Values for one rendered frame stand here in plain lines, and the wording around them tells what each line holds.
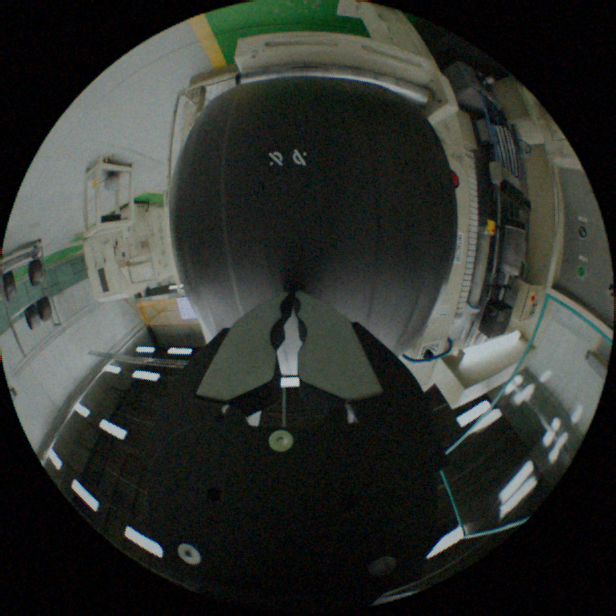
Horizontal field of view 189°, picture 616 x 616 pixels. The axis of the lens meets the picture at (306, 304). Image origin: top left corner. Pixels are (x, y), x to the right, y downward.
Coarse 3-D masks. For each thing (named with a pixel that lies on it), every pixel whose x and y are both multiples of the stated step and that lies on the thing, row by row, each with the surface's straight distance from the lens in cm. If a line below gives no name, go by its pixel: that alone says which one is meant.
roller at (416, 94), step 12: (240, 72) 41; (252, 72) 40; (264, 72) 39; (276, 72) 39; (288, 72) 38; (300, 72) 38; (312, 72) 39; (324, 72) 39; (336, 72) 39; (348, 72) 40; (360, 72) 40; (372, 72) 42; (384, 84) 41; (396, 84) 42; (408, 84) 44; (408, 96) 44; (420, 96) 44
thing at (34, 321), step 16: (16, 256) 517; (32, 256) 584; (0, 272) 568; (32, 272) 522; (0, 288) 560; (48, 288) 525; (32, 304) 527; (48, 304) 523; (32, 320) 511; (16, 336) 501
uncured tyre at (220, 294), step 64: (192, 128) 21; (256, 128) 15; (320, 128) 15; (384, 128) 17; (192, 192) 15; (256, 192) 13; (320, 192) 12; (384, 192) 14; (448, 192) 18; (192, 256) 15; (256, 256) 13; (320, 256) 12; (384, 256) 14; (448, 256) 18; (384, 320) 17
